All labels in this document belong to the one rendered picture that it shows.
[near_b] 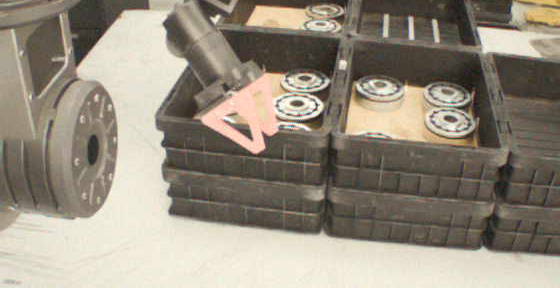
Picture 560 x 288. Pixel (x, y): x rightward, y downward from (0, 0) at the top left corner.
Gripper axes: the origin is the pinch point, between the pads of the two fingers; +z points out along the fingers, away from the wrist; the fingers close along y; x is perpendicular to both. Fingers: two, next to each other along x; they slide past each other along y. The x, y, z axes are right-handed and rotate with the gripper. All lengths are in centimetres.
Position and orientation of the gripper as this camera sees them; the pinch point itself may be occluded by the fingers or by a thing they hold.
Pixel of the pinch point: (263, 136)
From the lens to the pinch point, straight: 80.4
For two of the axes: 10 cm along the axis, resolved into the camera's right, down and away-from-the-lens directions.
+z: 5.6, 8.3, 0.9
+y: 1.7, -2.2, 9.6
